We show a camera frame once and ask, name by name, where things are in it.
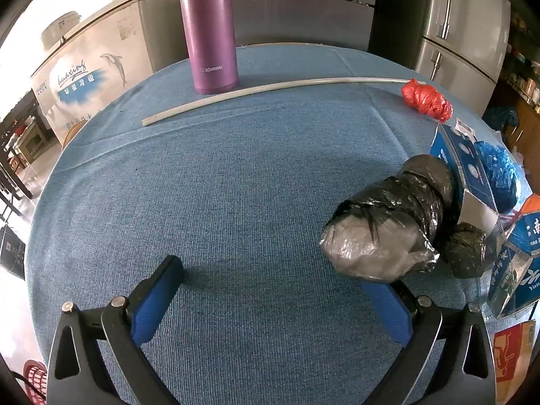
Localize shelf with goods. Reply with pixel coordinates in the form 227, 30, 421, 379
504, 8, 540, 106

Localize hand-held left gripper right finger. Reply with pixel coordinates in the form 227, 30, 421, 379
360, 278, 497, 405

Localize large black plastic bag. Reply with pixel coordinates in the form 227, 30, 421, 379
319, 154, 458, 284

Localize purple thermos bottle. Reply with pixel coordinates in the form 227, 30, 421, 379
176, 0, 240, 95

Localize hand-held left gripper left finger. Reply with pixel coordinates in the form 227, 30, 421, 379
47, 255, 185, 405

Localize red plastic basket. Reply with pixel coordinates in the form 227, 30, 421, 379
23, 359, 48, 405

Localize cardboard box with red print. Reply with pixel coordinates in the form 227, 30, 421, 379
493, 320, 538, 405

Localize blue and white carton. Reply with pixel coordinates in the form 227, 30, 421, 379
487, 209, 540, 320

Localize yellow round stool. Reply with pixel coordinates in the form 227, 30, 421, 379
62, 119, 87, 148

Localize small black plastic bag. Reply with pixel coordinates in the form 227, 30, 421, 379
443, 222, 490, 279

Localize dark wooden chairs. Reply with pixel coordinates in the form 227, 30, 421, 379
0, 93, 41, 201

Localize blue plastic bag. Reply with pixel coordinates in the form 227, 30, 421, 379
472, 140, 524, 214

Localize blue patterned carton box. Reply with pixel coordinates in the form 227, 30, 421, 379
429, 119, 501, 228

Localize black box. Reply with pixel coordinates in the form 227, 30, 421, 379
0, 224, 26, 281

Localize dark blue bag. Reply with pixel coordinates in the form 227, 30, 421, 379
483, 107, 519, 129

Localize red plastic bag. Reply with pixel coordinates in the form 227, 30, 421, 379
401, 78, 453, 123

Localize silver refrigerator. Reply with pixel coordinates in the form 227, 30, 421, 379
415, 0, 512, 114

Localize white chest freezer dolphin print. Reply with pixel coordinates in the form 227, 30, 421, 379
30, 0, 153, 144

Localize long white tube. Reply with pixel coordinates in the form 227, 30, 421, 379
142, 77, 416, 127

